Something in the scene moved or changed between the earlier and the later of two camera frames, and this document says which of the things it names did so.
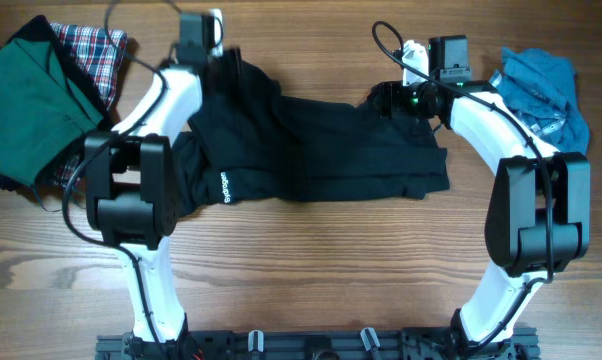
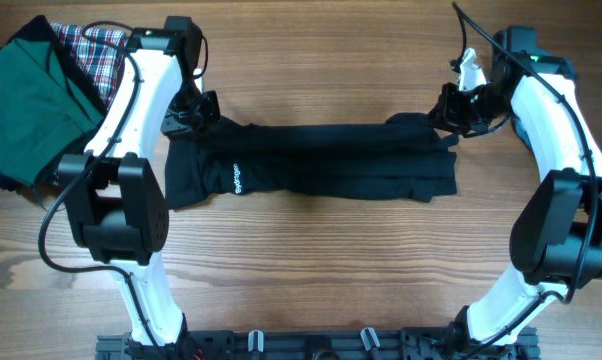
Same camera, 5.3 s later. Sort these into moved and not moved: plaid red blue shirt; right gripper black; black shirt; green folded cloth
Moved: black shirt; right gripper black
Not moved: plaid red blue shirt; green folded cloth
